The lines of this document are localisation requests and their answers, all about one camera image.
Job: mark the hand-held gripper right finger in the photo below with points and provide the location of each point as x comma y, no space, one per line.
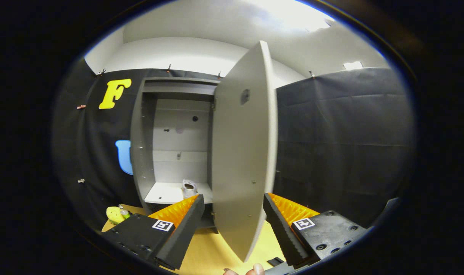
281,229

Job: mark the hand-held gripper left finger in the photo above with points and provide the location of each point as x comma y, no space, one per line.
184,229

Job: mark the white shoes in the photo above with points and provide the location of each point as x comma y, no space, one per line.
189,189

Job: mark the beige shoe cabinet door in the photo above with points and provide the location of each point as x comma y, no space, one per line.
239,152

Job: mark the dark grey shoe cabinet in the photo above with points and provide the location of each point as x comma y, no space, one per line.
138,152

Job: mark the white cabinet shelf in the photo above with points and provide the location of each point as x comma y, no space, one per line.
165,193

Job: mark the green label water bottle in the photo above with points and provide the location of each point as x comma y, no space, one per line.
125,213

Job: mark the yellow plush toy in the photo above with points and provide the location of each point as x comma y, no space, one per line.
114,215

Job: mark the black backdrop cloth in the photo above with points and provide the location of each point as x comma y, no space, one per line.
331,152

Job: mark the small ceiling light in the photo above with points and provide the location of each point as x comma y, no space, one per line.
353,65

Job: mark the long ceiling light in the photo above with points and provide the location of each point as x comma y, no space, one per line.
293,13

